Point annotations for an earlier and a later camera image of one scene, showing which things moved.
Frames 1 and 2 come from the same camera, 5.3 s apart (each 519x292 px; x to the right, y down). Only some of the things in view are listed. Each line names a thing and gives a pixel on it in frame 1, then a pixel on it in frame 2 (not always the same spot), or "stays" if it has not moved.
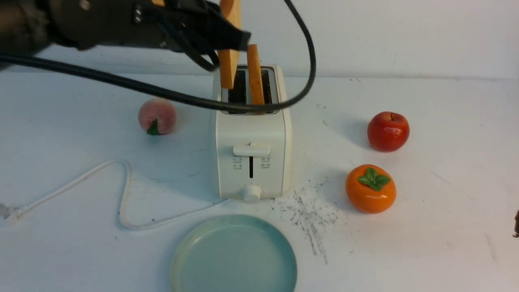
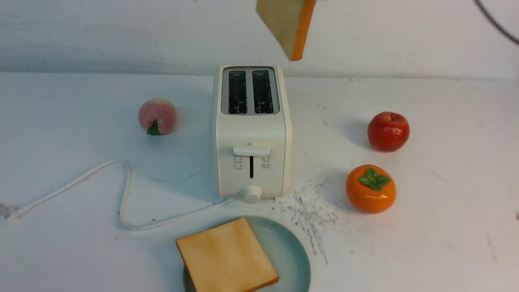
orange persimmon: x=370 y=189 stays
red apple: x=388 y=132 stays
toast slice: x=228 y=59 → x=228 y=258
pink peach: x=157 y=116 stays
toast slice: x=256 y=91 → x=288 y=21
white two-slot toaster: x=254 y=149 stays
